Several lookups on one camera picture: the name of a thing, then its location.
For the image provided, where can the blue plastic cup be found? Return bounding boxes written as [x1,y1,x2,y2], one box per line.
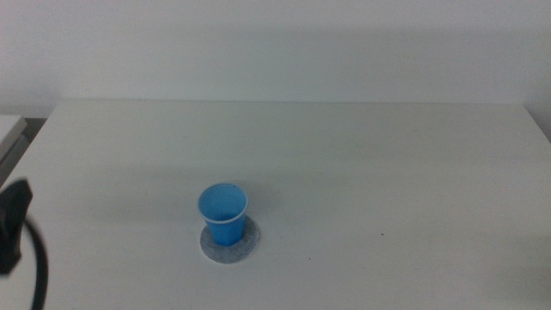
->
[196,183,250,247]

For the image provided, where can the grey round cup mat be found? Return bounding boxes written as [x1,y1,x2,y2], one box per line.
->
[199,214,261,265]

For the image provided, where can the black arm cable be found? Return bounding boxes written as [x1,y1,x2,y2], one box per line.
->
[23,218,49,310]

